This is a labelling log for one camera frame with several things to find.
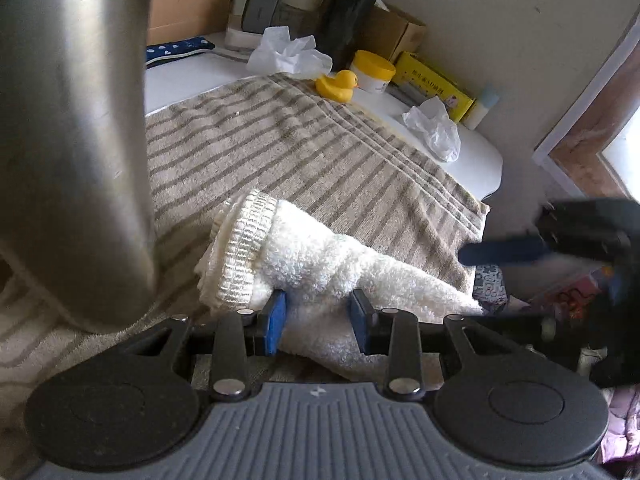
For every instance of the black charger adapter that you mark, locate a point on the black charger adapter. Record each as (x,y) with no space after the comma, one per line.
(257,15)

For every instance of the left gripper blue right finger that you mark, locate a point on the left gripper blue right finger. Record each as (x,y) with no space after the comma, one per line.
(394,334)

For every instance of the yellow tin box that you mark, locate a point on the yellow tin box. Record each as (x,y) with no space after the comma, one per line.
(419,81)

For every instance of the stainless steel thermos container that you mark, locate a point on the stainless steel thermos container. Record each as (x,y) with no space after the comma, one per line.
(76,205)

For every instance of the crumpled tissue near charger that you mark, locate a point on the crumpled tissue near charger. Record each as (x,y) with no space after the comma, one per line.
(278,53)

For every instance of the crumpled tissue near tin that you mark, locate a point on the crumpled tissue near tin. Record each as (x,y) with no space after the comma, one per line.
(431,123)

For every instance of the yellow lid cream jar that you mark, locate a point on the yellow lid cream jar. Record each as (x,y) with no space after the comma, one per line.
(374,72)

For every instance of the white blue tube bottle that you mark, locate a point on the white blue tube bottle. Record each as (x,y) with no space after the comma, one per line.
(481,107)

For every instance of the black tall thermos bottle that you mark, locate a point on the black tall thermos bottle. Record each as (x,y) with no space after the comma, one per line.
(338,29)

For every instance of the blue dotted power strip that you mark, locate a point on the blue dotted power strip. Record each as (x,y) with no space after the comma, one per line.
(159,54)

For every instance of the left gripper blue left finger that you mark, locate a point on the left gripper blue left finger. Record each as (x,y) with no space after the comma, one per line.
(239,336)

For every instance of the clear jar white lid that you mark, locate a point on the clear jar white lid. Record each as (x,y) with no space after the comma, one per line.
(298,16)

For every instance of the yellow rubber duck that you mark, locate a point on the yellow rubber duck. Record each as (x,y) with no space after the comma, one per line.
(339,88)

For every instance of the small cardboard box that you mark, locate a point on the small cardboard box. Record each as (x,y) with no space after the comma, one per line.
(388,33)

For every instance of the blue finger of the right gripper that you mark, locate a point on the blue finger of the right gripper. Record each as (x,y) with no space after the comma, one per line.
(520,249)

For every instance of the striped beige table towel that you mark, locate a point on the striped beige table towel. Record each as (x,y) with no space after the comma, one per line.
(334,161)

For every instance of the long cardboard box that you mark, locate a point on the long cardboard box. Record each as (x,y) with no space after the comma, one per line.
(173,20)

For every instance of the white towel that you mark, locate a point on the white towel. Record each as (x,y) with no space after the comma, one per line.
(259,244)

